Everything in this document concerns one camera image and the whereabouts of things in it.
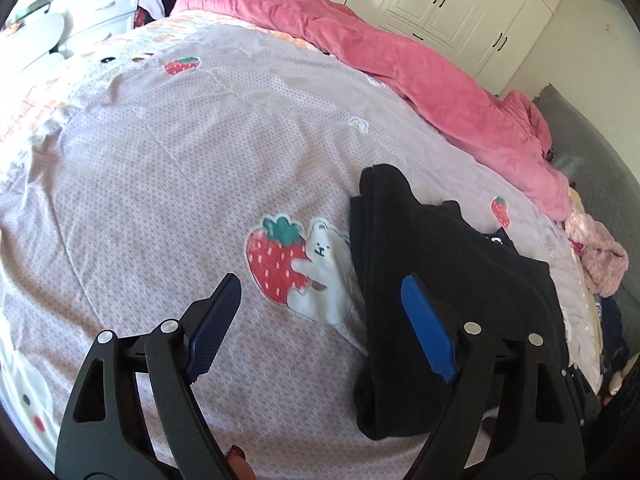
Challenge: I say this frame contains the pink quilt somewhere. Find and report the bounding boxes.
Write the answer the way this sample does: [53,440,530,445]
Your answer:
[170,0,573,221]

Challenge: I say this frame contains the pile of pink clothes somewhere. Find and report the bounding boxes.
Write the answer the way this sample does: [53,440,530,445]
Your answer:
[565,187,632,396]

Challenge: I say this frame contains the white wardrobe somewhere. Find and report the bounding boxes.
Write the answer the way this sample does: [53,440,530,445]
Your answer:
[305,0,568,96]

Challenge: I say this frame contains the black pants with orange patches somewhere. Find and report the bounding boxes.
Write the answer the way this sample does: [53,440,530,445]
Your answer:
[349,164,571,441]

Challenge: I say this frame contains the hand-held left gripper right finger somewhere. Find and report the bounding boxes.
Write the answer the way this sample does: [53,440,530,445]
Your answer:
[400,272,587,480]

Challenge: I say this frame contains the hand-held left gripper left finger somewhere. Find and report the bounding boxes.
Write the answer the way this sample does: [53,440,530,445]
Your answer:
[55,272,251,480]

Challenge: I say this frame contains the grey headboard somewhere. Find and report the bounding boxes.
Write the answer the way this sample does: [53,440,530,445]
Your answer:
[532,84,640,311]

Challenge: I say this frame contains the white rounded chair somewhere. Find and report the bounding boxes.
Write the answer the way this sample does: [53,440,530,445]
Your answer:
[0,12,66,78]

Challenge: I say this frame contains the purple strawberry print bedsheet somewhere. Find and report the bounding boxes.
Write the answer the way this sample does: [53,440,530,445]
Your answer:
[0,7,601,480]

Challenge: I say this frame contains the person's left hand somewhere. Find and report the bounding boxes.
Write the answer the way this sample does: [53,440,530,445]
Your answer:
[225,447,258,480]

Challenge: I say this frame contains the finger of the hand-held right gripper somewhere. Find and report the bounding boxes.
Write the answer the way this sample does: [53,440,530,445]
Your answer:
[560,364,601,431]

